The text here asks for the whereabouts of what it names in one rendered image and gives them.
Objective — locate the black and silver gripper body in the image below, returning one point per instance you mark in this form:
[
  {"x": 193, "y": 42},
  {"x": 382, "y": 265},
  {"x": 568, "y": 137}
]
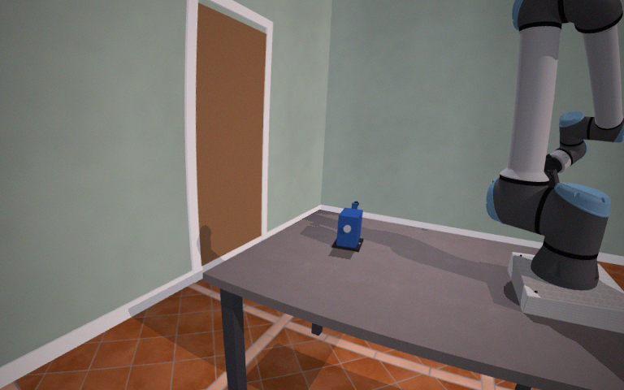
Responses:
[{"x": 553, "y": 163}]

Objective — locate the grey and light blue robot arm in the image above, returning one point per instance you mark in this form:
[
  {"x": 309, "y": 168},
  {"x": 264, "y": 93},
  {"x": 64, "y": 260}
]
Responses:
[{"x": 571, "y": 217}]

